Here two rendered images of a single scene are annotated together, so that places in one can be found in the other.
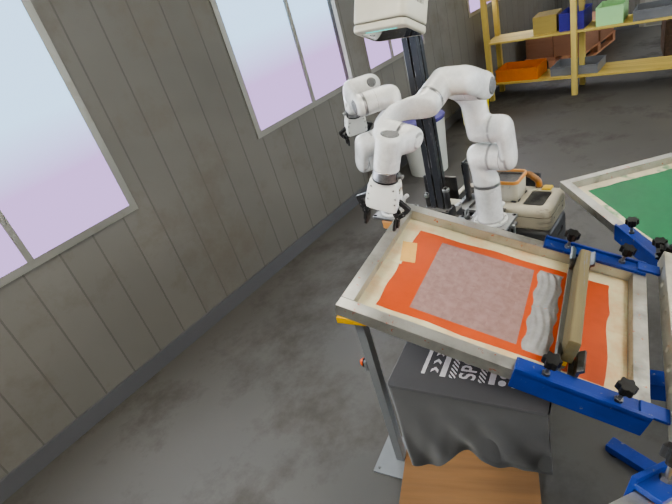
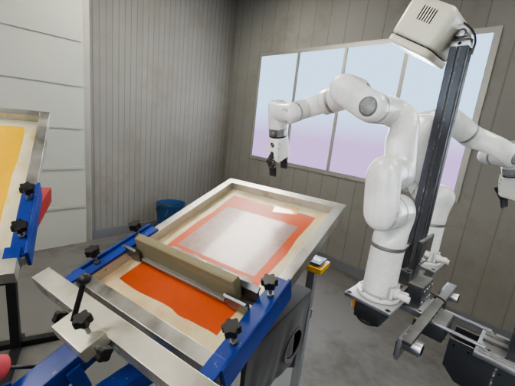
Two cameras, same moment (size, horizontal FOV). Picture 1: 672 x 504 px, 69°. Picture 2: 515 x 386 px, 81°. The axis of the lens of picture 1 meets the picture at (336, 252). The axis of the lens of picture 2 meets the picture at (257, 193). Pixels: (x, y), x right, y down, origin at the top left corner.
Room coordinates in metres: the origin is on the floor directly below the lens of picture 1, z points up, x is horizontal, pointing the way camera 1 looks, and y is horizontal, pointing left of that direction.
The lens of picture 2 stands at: (1.15, -1.44, 1.60)
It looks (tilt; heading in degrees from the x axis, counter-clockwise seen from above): 13 degrees down; 87
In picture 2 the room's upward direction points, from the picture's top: 6 degrees clockwise
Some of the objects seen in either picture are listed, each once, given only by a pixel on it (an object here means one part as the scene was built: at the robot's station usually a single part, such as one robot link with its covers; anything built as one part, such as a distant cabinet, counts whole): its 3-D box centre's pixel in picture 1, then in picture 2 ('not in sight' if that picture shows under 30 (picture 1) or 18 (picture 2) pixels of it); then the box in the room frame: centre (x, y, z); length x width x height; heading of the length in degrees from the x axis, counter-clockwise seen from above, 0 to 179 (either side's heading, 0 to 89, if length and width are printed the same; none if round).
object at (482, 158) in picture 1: (486, 164); (391, 221); (1.59, -0.61, 1.37); 0.13 x 0.10 x 0.16; 40
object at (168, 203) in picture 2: not in sight; (168, 217); (0.22, 2.54, 0.25); 0.44 x 0.39 x 0.50; 43
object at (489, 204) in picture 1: (490, 200); (387, 272); (1.61, -0.62, 1.21); 0.16 x 0.13 x 0.15; 133
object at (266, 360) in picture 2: not in sight; (269, 354); (1.32, -0.47, 0.77); 0.46 x 0.09 x 0.36; 55
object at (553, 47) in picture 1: (570, 39); not in sight; (7.52, -4.41, 0.23); 1.40 x 0.97 x 0.47; 133
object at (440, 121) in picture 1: (424, 143); not in sight; (4.87, -1.24, 0.30); 0.50 x 0.48 x 0.59; 43
